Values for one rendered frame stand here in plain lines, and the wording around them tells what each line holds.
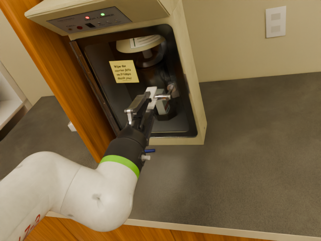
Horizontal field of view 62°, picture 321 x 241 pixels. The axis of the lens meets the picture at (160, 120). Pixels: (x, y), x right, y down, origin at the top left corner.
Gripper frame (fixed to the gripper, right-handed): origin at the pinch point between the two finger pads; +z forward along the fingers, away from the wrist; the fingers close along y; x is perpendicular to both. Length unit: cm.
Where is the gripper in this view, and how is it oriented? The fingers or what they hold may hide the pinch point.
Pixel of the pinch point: (150, 97)
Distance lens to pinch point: 79.1
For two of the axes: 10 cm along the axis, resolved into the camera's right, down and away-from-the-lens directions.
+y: -2.6, -7.4, -6.1
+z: 2.3, -6.7, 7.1
